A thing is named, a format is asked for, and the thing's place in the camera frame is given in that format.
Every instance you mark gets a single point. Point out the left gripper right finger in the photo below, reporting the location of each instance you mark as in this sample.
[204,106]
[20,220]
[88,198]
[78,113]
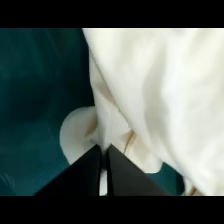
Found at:
[128,180]

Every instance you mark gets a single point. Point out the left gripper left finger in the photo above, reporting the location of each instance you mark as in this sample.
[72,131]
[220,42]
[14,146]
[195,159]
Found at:
[77,178]

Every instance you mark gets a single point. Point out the cream white shirt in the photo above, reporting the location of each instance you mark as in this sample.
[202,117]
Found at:
[156,93]

